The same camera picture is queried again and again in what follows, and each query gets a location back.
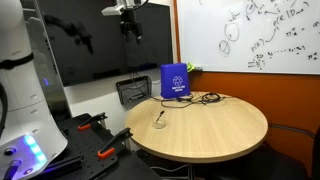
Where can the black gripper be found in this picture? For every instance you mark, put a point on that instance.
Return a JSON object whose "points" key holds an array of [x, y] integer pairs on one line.
{"points": [[130, 20]]}

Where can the black pen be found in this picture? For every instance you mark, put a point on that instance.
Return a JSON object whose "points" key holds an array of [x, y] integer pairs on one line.
{"points": [[160, 116]]}

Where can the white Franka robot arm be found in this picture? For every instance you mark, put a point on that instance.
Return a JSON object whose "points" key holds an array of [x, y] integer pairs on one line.
{"points": [[23, 100]]}

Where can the black television screen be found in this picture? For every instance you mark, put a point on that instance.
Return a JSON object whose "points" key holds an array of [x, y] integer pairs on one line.
{"points": [[106, 36]]}

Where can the blue recycling bin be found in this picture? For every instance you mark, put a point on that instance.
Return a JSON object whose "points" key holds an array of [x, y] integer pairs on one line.
{"points": [[174, 80]]}

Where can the green whiteboard eraser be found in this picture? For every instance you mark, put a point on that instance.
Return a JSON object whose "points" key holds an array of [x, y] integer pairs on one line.
{"points": [[190, 67]]}

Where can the grey television stand column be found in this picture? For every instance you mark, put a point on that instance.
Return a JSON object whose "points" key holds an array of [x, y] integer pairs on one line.
{"points": [[50, 76]]}

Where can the whiteboard with writing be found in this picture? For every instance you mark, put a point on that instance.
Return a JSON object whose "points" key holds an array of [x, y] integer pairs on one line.
{"points": [[250, 33]]}

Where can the black perforated mounting board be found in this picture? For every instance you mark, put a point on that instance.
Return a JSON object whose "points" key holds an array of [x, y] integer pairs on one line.
{"points": [[90, 146]]}

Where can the metal table leg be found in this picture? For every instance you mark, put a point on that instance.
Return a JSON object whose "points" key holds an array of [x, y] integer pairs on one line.
{"points": [[190, 171]]}

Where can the black office chair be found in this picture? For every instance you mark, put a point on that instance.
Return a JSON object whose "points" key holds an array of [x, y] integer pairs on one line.
{"points": [[300, 160]]}

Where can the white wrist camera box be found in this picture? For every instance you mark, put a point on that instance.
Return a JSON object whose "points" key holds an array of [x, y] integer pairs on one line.
{"points": [[112, 10]]}

